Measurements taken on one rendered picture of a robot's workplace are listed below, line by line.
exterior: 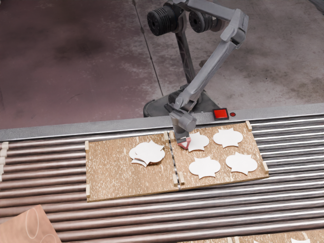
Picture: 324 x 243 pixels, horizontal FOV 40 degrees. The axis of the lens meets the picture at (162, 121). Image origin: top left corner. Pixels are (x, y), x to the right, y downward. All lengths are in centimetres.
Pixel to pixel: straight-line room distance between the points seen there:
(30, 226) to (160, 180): 60
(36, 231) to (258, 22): 354
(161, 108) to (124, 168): 134
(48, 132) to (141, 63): 201
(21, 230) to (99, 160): 51
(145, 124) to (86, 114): 149
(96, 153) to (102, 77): 198
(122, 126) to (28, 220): 73
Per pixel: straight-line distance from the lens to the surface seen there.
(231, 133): 222
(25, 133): 238
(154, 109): 336
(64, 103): 389
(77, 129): 233
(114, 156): 214
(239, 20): 197
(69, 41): 462
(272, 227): 196
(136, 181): 204
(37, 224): 186
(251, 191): 205
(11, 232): 187
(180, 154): 213
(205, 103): 341
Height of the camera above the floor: 255
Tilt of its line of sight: 45 degrees down
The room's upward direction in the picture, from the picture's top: 2 degrees counter-clockwise
